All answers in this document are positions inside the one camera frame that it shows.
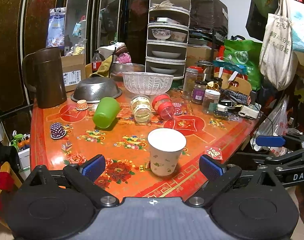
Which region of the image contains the white paper cup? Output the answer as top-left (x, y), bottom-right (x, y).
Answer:
top-left (147, 128), bottom-right (187, 177)

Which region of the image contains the small purple dotted cup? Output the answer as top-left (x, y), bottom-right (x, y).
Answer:
top-left (50, 122), bottom-right (66, 140)

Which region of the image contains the small orange dotted cup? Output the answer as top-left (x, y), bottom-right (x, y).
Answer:
top-left (77, 99), bottom-right (89, 111)

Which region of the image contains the green plastic cup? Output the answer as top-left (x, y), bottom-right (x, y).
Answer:
top-left (93, 97), bottom-right (121, 129)

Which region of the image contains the small red dotted cup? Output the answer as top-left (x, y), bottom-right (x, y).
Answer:
top-left (173, 102), bottom-right (182, 115)

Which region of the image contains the clear cup yellow band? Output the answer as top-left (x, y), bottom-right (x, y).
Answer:
top-left (130, 95), bottom-right (152, 124)

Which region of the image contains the clear cup red band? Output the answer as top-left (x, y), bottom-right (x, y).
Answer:
top-left (151, 94), bottom-right (175, 120)

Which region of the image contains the clear plastic jar white lid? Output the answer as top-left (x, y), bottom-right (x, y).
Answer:
top-left (202, 89), bottom-right (220, 114)

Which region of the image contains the green toy figure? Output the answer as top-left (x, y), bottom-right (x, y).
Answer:
top-left (9, 130), bottom-right (30, 152)

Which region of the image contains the small jar purple label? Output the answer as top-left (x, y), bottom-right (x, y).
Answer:
top-left (191, 81), bottom-right (207, 105)

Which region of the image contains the steel colander bowl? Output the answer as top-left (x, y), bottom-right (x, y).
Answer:
top-left (70, 76), bottom-right (122, 103)

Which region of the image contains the tall glass jar red lid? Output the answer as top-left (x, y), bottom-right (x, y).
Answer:
top-left (181, 67), bottom-right (198, 100)

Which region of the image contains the white plastic basket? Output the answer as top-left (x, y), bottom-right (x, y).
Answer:
top-left (122, 72), bottom-right (174, 95)

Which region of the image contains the cardboard box with label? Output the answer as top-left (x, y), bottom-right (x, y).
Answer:
top-left (61, 54), bottom-right (86, 92)

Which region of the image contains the steel mixing bowl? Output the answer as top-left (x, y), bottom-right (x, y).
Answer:
top-left (110, 63), bottom-right (145, 81)

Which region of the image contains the brown plastic pitcher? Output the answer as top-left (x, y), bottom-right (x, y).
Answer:
top-left (22, 47), bottom-right (67, 109)

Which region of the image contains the cola bottle red label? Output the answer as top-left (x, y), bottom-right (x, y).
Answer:
top-left (91, 49), bottom-right (102, 73)

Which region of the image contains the green shopping bag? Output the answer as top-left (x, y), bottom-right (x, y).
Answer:
top-left (224, 35), bottom-right (262, 90)

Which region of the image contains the beige canvas tote bag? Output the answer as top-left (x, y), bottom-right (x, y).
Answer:
top-left (259, 0), bottom-right (298, 90)

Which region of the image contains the blue white snack bag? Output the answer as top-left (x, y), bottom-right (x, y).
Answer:
top-left (46, 7), bottom-right (66, 49)

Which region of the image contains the blue floral porcelain bowl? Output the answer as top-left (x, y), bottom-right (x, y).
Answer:
top-left (151, 29), bottom-right (172, 40)

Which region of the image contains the black storage bag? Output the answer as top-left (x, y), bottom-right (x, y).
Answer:
top-left (189, 0), bottom-right (229, 38)

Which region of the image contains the white tiered dish rack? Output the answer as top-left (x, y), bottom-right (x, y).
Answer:
top-left (145, 0), bottom-right (191, 80)

